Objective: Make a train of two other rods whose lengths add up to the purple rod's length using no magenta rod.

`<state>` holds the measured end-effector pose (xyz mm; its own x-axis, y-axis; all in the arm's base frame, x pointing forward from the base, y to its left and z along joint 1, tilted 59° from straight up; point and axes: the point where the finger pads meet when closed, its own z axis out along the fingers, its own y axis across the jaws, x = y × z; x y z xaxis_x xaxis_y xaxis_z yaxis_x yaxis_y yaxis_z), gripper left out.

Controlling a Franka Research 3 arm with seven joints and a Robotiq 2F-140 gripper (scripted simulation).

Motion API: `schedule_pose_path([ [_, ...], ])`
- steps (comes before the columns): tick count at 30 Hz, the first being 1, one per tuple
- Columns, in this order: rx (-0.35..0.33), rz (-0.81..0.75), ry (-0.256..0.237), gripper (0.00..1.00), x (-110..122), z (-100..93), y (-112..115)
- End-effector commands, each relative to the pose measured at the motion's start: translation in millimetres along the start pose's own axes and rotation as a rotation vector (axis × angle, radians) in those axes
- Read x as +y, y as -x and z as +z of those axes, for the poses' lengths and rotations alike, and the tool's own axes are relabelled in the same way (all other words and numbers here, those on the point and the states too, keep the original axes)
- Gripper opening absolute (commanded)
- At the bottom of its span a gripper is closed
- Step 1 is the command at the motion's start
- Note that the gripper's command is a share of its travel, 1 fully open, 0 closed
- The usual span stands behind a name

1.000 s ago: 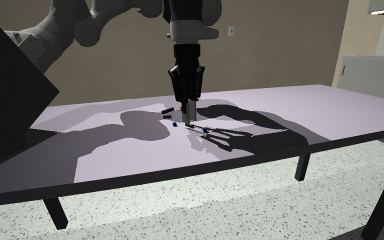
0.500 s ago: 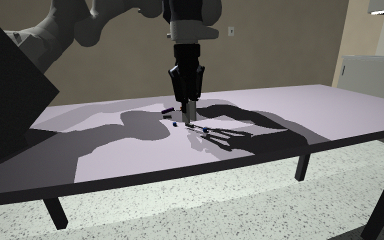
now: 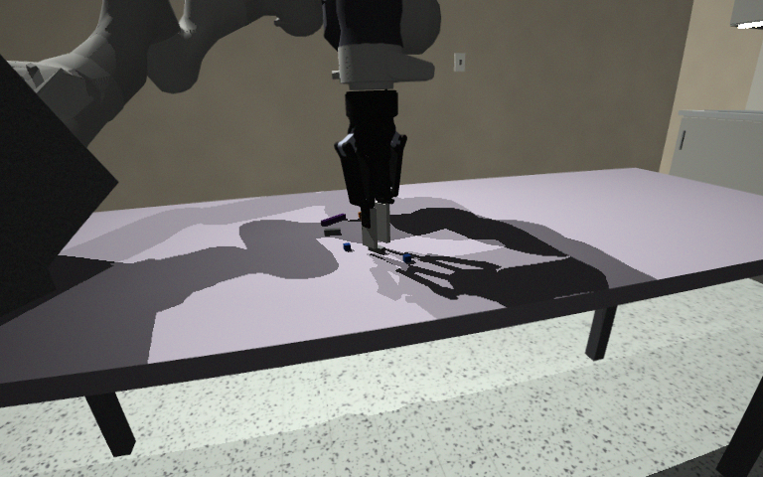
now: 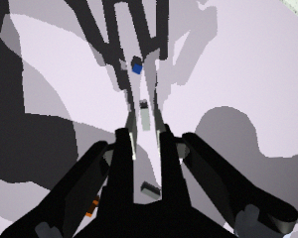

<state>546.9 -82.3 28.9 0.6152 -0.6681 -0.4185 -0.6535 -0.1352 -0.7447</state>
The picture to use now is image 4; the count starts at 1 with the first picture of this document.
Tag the grey rectangular block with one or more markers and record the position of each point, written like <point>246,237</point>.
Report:
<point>150,191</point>
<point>145,118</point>

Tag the dark brown rod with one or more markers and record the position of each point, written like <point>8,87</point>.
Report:
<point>92,207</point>

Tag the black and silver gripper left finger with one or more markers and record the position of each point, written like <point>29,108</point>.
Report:
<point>61,212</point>

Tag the small blue block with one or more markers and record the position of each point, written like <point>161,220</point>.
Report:
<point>137,68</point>

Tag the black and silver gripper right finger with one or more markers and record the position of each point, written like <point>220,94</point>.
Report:
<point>250,211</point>

